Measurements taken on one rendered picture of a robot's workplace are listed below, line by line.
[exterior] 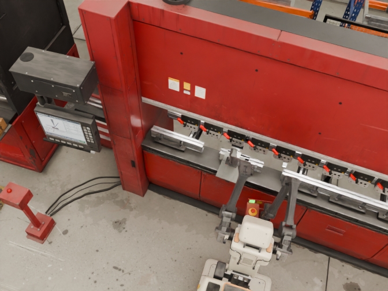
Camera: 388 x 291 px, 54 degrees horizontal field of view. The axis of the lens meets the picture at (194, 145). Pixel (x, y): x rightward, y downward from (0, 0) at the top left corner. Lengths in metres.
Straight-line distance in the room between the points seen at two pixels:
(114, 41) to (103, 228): 2.17
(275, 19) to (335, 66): 0.46
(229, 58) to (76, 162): 2.60
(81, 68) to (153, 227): 2.00
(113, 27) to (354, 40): 1.43
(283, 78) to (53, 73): 1.48
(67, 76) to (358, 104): 1.85
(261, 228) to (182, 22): 1.41
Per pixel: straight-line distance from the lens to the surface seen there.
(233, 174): 3.20
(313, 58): 2.35
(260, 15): 2.48
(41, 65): 2.75
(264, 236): 2.61
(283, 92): 2.59
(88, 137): 2.93
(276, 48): 2.35
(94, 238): 4.09
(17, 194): 3.58
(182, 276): 3.88
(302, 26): 2.46
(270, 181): 3.38
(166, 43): 2.65
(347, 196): 3.40
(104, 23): 2.51
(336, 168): 3.10
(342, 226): 3.60
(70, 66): 2.69
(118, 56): 2.63
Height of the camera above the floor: 3.72
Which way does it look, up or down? 55 degrees down
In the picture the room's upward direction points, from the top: 3 degrees clockwise
